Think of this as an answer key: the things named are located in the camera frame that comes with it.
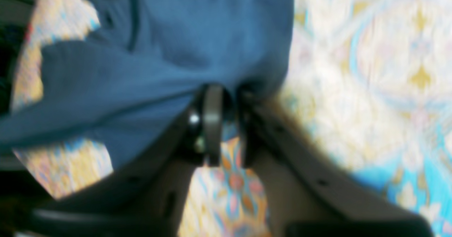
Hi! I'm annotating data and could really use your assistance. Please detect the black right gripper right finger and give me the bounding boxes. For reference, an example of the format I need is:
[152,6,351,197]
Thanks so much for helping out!
[237,89,434,237]

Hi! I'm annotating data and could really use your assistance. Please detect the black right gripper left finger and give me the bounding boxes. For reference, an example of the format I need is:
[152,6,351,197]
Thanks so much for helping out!
[30,84,224,237]

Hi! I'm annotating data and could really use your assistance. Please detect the dark blue t-shirt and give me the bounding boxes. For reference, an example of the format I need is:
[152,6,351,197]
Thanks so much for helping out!
[0,0,294,169]

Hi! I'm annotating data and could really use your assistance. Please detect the colourful patterned tablecloth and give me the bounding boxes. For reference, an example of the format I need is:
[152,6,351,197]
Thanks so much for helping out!
[12,0,452,237]

